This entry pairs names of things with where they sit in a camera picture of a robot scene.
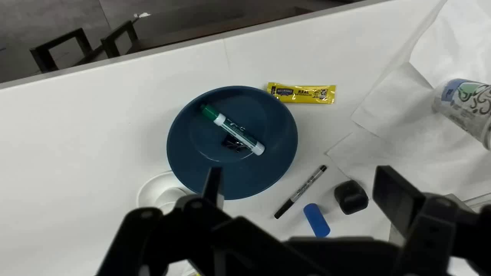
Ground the white saucer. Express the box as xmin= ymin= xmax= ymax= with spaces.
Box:
xmin=137 ymin=173 xmax=198 ymax=213

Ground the dark chair frame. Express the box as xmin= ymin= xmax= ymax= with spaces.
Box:
xmin=100 ymin=18 xmax=143 ymax=58
xmin=30 ymin=28 xmax=106 ymax=74

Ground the dark blue bowl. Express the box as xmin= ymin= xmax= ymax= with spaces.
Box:
xmin=166 ymin=84 xmax=300 ymax=201

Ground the green white marker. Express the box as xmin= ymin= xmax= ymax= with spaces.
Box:
xmin=200 ymin=103 xmax=267 ymax=156

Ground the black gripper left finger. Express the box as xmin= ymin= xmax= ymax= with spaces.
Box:
xmin=97 ymin=166 xmax=329 ymax=276

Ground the black pen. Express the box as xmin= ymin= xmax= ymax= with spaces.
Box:
xmin=274 ymin=164 xmax=329 ymax=221

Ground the yellow sachet packet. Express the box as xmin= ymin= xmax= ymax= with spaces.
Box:
xmin=266 ymin=81 xmax=338 ymax=106

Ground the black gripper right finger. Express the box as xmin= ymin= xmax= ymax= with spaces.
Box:
xmin=372 ymin=164 xmax=491 ymax=276

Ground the printed paper cup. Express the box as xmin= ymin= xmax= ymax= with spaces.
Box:
xmin=432 ymin=77 xmax=491 ymax=150

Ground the black block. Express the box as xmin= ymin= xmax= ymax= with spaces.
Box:
xmin=333 ymin=179 xmax=370 ymax=216

